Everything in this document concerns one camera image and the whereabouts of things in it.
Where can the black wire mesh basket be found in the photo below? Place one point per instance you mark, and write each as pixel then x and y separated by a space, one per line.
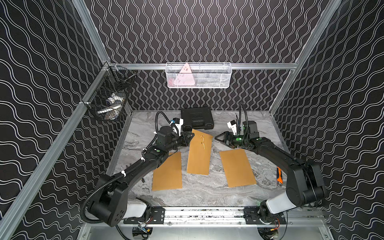
pixel 118 80

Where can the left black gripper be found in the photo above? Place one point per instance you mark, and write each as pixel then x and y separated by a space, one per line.
pixel 183 139

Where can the silver object in black basket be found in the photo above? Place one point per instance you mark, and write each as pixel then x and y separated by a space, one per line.
pixel 113 108

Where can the brown file bag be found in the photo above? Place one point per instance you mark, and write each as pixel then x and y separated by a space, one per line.
pixel 199 153
pixel 237 168
pixel 169 175

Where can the pink triangular sheet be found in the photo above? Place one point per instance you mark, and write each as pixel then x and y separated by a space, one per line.
pixel 185 77

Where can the orange handled adjustable wrench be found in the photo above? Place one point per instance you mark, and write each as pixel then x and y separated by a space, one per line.
pixel 279 177

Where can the black plastic tool case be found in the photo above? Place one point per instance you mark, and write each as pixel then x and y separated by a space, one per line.
pixel 197 118

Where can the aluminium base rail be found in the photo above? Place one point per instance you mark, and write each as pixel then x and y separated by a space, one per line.
pixel 220 217

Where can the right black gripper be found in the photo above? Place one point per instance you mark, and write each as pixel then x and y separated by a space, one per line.
pixel 226 135

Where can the white wire mesh basket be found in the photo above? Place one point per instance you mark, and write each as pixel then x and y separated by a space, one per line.
pixel 209 75

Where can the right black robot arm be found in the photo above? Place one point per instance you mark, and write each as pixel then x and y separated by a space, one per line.
pixel 305 183

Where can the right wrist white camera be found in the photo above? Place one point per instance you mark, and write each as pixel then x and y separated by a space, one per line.
pixel 233 126

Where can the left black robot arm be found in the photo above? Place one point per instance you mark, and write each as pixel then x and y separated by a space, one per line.
pixel 108 203

